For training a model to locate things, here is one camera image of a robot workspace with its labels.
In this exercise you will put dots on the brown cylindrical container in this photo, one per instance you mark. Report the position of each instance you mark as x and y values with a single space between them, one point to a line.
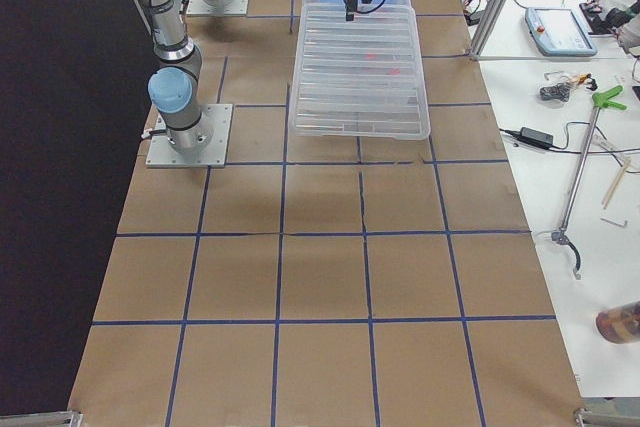
619 325

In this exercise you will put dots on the wooden chopsticks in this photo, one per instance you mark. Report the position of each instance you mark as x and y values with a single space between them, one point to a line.
615 183

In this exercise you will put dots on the teach pendant tablet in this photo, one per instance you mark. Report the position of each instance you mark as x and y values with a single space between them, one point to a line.
559 32

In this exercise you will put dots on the black power adapter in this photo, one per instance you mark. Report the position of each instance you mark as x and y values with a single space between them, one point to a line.
531 137

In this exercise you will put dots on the silver allen key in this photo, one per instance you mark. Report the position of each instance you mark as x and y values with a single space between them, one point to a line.
620 224

